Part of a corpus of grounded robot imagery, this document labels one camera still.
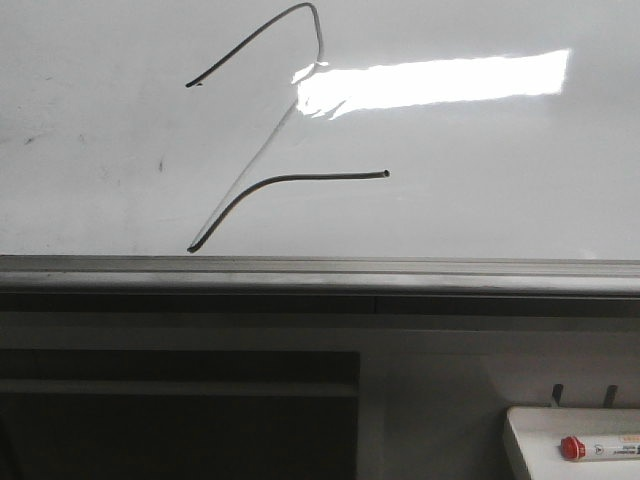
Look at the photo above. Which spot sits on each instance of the right metal tray hook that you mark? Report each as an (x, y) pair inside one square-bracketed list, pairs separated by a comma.
[(610, 396)]

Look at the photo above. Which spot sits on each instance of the dark rectangular panel below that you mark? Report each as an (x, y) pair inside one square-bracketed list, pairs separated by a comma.
[(126, 414)]

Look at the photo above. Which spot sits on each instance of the white marker tray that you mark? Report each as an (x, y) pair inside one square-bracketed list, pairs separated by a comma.
[(532, 439)]

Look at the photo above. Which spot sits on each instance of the red-capped white marker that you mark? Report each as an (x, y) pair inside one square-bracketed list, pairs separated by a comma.
[(589, 448)]

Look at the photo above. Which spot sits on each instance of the metal tray hook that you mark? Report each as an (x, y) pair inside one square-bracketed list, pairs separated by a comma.
[(610, 396), (556, 395)]

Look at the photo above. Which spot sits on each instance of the left metal tray hook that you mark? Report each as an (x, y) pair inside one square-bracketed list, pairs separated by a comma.
[(556, 395)]

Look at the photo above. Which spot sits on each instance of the grey aluminium whiteboard ledge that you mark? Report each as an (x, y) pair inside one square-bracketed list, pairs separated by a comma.
[(320, 285)]

